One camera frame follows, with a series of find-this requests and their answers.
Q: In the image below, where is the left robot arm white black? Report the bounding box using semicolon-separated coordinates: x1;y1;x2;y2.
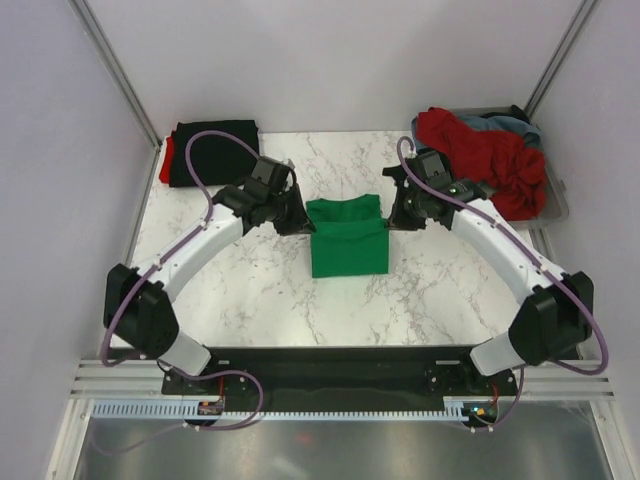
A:
101;185;315;393

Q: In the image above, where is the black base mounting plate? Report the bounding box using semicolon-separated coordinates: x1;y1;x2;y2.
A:
162;346;517;414

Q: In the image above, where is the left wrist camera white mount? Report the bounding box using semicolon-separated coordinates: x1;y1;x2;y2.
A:
244;156;294;201

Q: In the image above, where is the black crumpled t shirt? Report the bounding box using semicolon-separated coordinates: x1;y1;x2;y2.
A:
382;165;407;185

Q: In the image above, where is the grey slotted cable duct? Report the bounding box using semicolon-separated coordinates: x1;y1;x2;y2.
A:
91;398;497;422

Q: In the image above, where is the folded black t shirt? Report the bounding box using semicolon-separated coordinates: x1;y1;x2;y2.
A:
168;120;260;188

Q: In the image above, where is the right aluminium frame post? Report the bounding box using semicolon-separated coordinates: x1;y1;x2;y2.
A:
524;0;601;119

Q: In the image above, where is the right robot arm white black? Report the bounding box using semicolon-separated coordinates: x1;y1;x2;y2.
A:
387;180;609;394

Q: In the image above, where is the left aluminium frame post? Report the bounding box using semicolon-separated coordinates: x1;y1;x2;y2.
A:
67;0;164;149

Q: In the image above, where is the green t shirt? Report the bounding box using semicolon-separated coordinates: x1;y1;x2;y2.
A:
306;194;390;279

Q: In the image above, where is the clear plastic bin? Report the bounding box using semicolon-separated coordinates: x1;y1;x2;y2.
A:
409;102;570;231

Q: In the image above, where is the blue grey t shirt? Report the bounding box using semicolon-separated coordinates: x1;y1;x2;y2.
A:
411;113;543;153

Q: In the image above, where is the folded red t shirt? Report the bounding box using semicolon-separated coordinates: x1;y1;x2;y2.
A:
158;132;175;185

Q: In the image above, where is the aluminium frame post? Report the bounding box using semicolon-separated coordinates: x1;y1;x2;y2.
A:
524;0;601;119
67;0;164;149

